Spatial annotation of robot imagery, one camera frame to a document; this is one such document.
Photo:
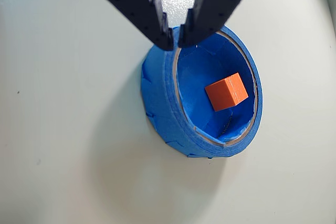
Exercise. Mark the small orange cube block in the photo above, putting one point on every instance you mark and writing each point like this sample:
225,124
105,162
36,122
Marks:
223,95

